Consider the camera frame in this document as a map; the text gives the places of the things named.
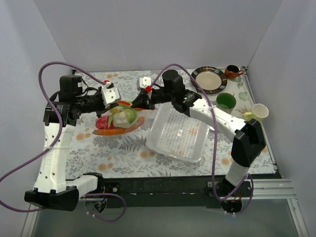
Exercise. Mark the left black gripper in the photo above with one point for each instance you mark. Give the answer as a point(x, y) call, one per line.
point(104, 106)

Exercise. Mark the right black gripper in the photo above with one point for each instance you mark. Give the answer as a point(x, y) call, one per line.
point(146, 99)

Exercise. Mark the clear zip top bag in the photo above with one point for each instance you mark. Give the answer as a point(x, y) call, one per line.
point(122, 105)

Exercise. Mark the fake cauliflower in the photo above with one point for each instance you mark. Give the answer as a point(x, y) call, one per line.
point(120, 120)

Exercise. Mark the fake green leaf vegetable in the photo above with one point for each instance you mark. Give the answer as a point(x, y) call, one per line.
point(131, 115)

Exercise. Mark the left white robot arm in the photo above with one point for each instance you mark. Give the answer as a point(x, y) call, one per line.
point(51, 189)

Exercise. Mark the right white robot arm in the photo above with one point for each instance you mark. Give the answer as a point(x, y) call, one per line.
point(246, 136)

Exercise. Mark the fake orange red fruit slice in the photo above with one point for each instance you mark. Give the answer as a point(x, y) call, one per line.
point(103, 129)

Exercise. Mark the white plastic mesh basket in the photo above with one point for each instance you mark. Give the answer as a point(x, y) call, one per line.
point(176, 135)

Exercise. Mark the striped rim ceramic plate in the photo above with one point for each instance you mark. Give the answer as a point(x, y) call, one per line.
point(212, 80)

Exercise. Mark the green inside floral mug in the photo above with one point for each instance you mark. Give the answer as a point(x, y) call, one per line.
point(226, 102)

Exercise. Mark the small brown orange cup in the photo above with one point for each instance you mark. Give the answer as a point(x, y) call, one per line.
point(233, 71)

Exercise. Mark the floral serving tray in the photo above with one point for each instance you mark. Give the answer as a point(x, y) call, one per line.
point(242, 95)

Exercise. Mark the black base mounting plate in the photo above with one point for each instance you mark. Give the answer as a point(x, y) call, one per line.
point(181, 191)

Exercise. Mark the pale yellow green mug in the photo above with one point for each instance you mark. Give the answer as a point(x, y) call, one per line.
point(258, 112)

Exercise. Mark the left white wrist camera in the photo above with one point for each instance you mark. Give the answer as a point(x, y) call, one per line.
point(110, 96)

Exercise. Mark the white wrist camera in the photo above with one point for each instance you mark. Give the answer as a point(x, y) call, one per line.
point(143, 82)
point(110, 96)

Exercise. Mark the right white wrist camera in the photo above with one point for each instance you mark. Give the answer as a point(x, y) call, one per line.
point(143, 82)

